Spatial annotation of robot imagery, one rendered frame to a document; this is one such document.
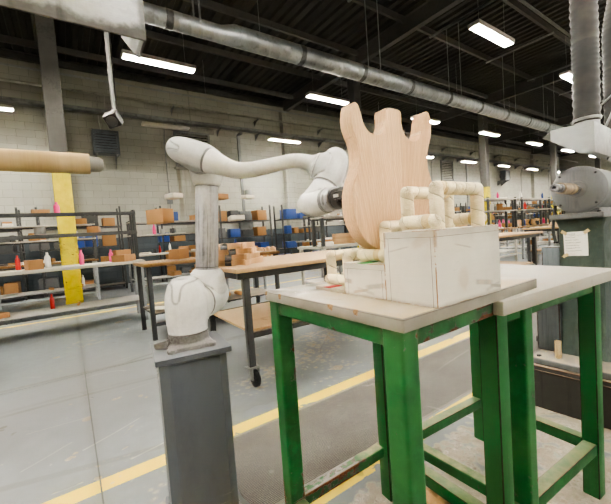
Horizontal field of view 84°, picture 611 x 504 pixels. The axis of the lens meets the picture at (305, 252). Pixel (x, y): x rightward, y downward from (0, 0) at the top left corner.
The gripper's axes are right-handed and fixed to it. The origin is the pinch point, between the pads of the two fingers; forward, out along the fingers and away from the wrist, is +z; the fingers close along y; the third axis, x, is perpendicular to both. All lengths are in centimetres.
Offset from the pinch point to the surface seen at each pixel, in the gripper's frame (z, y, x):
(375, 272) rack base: 10.0, 14.0, -23.1
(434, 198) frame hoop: 26.1, 10.4, -6.0
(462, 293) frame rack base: 28.0, 4.6, -28.2
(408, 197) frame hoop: 18.6, 9.9, -4.8
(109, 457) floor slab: -136, 73, -123
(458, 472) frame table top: 1, -31, -102
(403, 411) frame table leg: 26, 24, -50
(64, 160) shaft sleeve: 10, 78, 2
